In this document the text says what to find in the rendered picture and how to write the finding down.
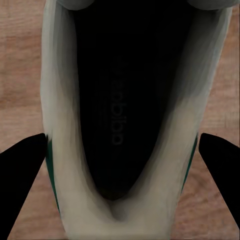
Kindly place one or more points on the gym shoe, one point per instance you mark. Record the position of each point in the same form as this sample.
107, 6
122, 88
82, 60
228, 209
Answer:
124, 85

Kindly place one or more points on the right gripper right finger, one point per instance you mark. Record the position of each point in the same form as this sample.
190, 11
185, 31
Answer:
222, 159

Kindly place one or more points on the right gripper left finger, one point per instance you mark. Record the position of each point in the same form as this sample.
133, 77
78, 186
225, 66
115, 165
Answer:
19, 166

